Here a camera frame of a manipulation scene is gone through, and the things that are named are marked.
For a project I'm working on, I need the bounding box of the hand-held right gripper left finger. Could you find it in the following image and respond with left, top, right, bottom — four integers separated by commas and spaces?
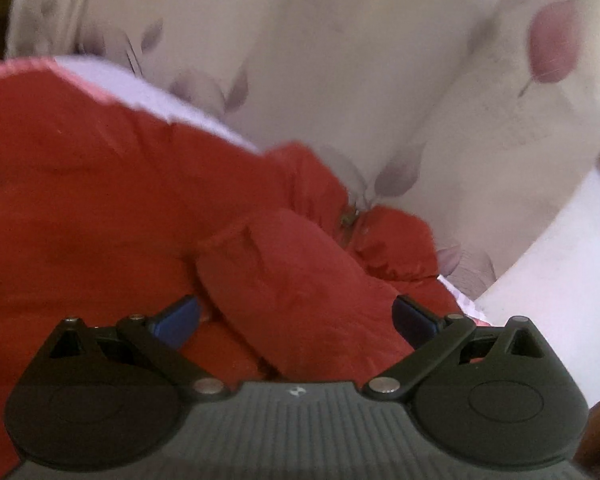
47, 295, 231, 403

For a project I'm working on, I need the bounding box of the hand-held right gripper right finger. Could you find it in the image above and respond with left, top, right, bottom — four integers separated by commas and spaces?
362, 295, 549, 403

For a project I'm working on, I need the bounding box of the red puffer jacket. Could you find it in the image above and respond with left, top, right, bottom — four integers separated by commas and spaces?
0, 58, 473, 480

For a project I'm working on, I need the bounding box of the pink checked bed sheet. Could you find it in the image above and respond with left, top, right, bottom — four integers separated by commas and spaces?
0, 56, 488, 323

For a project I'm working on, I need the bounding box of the leaf print curtain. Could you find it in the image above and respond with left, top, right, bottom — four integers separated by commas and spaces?
5, 0, 600, 301

